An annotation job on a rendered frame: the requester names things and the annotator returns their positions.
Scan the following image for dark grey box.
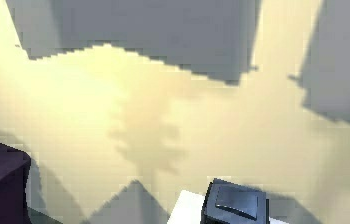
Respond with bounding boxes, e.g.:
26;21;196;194
200;178;271;224

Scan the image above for dark purple cabinet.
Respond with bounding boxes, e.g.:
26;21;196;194
0;137;33;224

